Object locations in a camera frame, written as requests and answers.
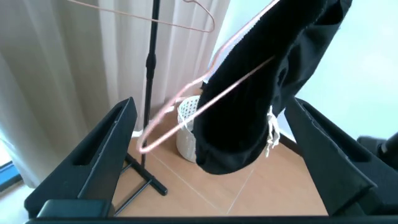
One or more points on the beige curtain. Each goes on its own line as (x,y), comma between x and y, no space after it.
(62,77)

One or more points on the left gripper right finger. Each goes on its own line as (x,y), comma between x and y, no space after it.
(335,168)

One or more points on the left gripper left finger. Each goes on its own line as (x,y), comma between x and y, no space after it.
(102,174)

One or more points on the black clothes rack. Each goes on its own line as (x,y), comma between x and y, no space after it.
(150,65)

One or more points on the pink clothes hanger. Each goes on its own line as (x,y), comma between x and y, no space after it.
(174,25)
(217,97)

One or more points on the white laundry basket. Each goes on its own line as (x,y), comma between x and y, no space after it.
(185,143)

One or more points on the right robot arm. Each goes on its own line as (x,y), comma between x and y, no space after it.
(382,155)

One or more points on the black shorts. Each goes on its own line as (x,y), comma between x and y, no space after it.
(248,124)

